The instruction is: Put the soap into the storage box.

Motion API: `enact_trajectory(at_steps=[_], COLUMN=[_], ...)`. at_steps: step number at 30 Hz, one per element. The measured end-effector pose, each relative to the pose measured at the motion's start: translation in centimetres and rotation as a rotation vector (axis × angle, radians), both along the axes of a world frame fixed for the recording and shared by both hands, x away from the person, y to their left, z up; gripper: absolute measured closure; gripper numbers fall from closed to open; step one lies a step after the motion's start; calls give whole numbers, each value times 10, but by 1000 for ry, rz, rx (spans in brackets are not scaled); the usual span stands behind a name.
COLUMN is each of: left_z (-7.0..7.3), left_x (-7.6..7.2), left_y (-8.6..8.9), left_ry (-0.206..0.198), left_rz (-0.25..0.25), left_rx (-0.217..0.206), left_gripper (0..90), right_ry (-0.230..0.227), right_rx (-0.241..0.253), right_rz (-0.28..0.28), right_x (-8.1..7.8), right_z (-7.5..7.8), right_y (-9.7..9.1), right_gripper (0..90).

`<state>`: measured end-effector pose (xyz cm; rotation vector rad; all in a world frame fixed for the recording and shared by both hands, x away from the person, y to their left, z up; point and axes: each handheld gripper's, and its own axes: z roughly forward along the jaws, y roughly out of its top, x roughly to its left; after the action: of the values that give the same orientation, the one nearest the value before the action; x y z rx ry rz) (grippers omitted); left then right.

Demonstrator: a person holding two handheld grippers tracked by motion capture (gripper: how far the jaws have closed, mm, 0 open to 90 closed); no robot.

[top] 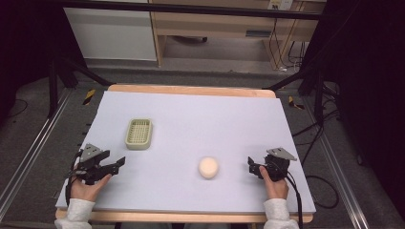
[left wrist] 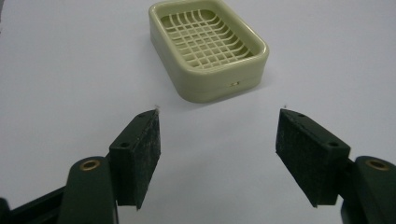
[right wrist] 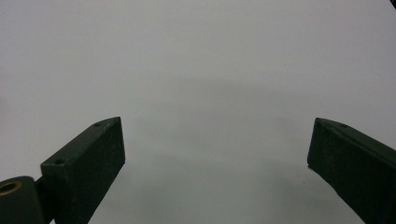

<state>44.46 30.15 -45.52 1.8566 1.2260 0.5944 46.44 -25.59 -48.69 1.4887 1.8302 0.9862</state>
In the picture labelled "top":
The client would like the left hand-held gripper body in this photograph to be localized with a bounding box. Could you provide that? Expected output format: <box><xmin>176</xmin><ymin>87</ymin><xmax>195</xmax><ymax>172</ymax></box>
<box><xmin>75</xmin><ymin>142</ymin><xmax>112</xmax><ymax>186</ymax></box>

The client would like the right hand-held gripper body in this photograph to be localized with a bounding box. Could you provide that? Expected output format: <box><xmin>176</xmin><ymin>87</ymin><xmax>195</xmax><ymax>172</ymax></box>
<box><xmin>263</xmin><ymin>147</ymin><xmax>298</xmax><ymax>183</ymax></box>

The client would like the green slotted soap dish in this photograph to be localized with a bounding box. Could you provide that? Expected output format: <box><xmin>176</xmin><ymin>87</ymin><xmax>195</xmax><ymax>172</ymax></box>
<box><xmin>124</xmin><ymin>117</ymin><xmax>154</xmax><ymax>151</ymax></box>

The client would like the round cream soap bar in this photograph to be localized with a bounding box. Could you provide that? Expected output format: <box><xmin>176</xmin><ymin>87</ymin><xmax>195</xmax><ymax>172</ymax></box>
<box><xmin>198</xmin><ymin>156</ymin><xmax>221</xmax><ymax>179</ymax></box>

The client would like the person's right hand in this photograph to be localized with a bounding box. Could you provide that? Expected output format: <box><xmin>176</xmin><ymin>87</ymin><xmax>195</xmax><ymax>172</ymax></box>
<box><xmin>259</xmin><ymin>165</ymin><xmax>289</xmax><ymax>201</ymax></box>

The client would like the person's left hand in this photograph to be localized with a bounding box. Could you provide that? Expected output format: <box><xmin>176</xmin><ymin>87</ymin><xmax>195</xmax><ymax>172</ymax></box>
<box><xmin>70</xmin><ymin>173</ymin><xmax>113</xmax><ymax>203</ymax></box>

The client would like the yellow black tape strip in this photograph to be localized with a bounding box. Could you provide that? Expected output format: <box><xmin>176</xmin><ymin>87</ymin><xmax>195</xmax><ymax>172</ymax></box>
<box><xmin>288</xmin><ymin>95</ymin><xmax>306</xmax><ymax>111</ymax></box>
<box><xmin>82</xmin><ymin>88</ymin><xmax>96</xmax><ymax>107</ymax></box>

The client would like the white foam board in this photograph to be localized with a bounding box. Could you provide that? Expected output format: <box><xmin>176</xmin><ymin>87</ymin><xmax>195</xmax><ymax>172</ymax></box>
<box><xmin>54</xmin><ymin>91</ymin><xmax>317</xmax><ymax>215</ymax></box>

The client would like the black metal stand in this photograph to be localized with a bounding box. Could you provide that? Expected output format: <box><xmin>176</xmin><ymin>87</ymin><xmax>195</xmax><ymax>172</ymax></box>
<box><xmin>47</xmin><ymin>55</ymin><xmax>115</xmax><ymax>119</ymax></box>
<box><xmin>262</xmin><ymin>68</ymin><xmax>327</xmax><ymax>126</ymax></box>

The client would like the wooden table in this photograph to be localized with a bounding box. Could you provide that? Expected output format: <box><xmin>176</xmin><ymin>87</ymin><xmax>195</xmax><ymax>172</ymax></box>
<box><xmin>54</xmin><ymin>83</ymin><xmax>315</xmax><ymax>224</ymax></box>

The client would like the white cabinet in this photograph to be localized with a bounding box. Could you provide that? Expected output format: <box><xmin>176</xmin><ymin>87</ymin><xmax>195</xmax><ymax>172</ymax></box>
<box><xmin>62</xmin><ymin>7</ymin><xmax>158</xmax><ymax>62</ymax></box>

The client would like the wooden desk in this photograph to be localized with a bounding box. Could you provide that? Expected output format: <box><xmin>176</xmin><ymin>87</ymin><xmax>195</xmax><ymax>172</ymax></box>
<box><xmin>148</xmin><ymin>0</ymin><xmax>327</xmax><ymax>70</ymax></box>

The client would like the white power strip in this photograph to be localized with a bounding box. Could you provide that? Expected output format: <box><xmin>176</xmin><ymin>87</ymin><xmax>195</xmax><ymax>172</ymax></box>
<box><xmin>267</xmin><ymin>0</ymin><xmax>293</xmax><ymax>11</ymax></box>

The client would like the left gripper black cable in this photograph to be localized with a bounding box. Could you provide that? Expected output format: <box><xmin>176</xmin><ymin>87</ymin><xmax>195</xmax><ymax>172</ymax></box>
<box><xmin>64</xmin><ymin>151</ymin><xmax>82</xmax><ymax>207</ymax></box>

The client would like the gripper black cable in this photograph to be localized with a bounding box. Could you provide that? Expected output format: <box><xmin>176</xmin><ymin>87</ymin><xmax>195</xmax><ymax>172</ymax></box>
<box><xmin>283</xmin><ymin>171</ymin><xmax>305</xmax><ymax>229</ymax></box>
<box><xmin>64</xmin><ymin>151</ymin><xmax>82</xmax><ymax>207</ymax></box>

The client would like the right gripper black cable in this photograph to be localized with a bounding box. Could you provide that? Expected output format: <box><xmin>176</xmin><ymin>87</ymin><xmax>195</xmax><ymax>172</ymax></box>
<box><xmin>283</xmin><ymin>171</ymin><xmax>305</xmax><ymax>229</ymax></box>

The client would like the metal floor rail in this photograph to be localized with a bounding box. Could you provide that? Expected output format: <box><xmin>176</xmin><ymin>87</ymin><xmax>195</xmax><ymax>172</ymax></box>
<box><xmin>0</xmin><ymin>88</ymin><xmax>74</xmax><ymax>221</ymax></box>
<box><xmin>301</xmin><ymin>94</ymin><xmax>374</xmax><ymax>229</ymax></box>

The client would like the black looped floor cable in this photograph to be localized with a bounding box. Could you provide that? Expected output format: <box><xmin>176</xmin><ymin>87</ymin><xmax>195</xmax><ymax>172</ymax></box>
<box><xmin>305</xmin><ymin>174</ymin><xmax>340</xmax><ymax>210</ymax></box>

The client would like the black hanging desk cable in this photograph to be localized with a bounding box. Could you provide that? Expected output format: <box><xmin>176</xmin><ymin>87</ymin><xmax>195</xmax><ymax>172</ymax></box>
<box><xmin>268</xmin><ymin>17</ymin><xmax>287</xmax><ymax>69</ymax></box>

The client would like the black horizontal frame bar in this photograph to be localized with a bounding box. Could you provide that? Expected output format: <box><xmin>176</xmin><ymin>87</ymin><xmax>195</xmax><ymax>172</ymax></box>
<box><xmin>56</xmin><ymin>0</ymin><xmax>323</xmax><ymax>21</ymax></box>

